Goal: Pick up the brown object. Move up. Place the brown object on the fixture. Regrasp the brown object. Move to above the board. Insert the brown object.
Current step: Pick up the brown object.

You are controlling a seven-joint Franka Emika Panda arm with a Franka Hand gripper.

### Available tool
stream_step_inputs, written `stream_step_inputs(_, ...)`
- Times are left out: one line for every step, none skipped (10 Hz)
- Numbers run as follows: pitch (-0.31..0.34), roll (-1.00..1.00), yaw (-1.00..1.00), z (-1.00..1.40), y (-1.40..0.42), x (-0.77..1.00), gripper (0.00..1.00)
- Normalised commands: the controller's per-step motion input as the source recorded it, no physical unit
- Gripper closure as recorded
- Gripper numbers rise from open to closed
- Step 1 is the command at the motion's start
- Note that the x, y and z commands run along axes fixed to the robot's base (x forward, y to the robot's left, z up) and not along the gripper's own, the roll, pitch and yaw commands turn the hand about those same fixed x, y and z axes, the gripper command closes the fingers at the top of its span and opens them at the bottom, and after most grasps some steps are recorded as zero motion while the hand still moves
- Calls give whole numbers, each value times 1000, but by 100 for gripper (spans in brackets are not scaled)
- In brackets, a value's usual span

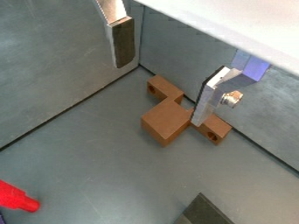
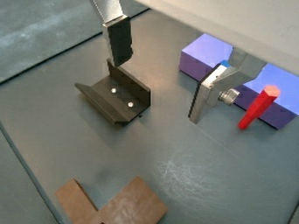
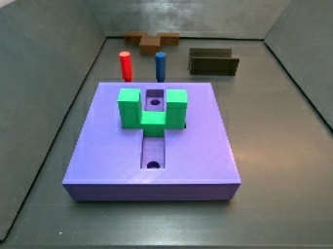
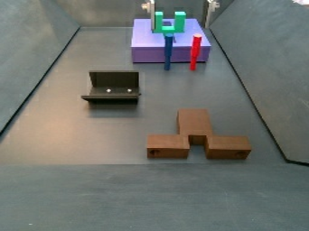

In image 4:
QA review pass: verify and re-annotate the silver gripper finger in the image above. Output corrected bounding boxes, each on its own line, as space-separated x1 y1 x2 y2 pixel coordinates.
142 0 156 30
205 0 220 27

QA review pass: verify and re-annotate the blue cylindrical peg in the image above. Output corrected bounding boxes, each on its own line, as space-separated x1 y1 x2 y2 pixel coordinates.
165 33 174 70

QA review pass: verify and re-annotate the brown T-shaped block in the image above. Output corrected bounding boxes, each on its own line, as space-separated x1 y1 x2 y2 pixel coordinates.
148 108 252 160

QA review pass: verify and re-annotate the red cylindrical peg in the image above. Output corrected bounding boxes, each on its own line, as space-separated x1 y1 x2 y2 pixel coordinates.
190 33 203 70

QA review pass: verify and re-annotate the green U-shaped block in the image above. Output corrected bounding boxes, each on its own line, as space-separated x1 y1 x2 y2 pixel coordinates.
154 12 186 33

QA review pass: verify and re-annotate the purple base block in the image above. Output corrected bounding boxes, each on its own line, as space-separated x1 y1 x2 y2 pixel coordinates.
130 18 212 63

